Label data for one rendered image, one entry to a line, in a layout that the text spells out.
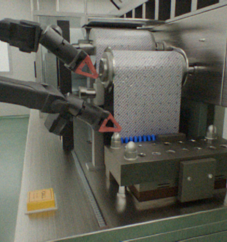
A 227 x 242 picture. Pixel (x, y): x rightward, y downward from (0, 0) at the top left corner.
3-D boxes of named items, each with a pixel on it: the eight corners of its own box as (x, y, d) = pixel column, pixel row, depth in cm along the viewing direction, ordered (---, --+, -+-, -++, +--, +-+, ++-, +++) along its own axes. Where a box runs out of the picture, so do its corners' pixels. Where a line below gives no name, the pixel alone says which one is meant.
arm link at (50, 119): (56, 100, 65) (42, 85, 70) (36, 136, 68) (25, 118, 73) (88, 109, 74) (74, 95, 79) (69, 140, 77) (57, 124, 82)
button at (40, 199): (27, 198, 71) (27, 190, 70) (53, 195, 73) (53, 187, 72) (27, 212, 64) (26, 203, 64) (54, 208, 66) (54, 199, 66)
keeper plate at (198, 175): (177, 199, 69) (179, 161, 66) (208, 193, 72) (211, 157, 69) (181, 203, 67) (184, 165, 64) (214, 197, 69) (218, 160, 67)
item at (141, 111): (113, 143, 82) (113, 86, 78) (177, 138, 88) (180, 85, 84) (114, 144, 82) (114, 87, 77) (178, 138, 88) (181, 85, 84)
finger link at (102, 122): (117, 141, 79) (92, 128, 76) (111, 135, 86) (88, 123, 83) (128, 122, 79) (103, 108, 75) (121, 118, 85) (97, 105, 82)
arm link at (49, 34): (34, 42, 72) (46, 26, 71) (38, 37, 78) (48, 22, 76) (54, 58, 75) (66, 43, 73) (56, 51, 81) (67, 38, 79)
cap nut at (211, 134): (203, 136, 85) (204, 123, 84) (212, 135, 86) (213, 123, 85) (209, 140, 81) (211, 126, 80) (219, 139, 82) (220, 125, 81)
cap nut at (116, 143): (109, 145, 76) (108, 131, 75) (120, 144, 77) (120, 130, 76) (112, 149, 72) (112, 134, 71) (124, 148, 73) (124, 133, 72)
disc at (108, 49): (101, 89, 91) (101, 46, 87) (102, 89, 91) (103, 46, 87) (112, 96, 77) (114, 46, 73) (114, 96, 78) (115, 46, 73)
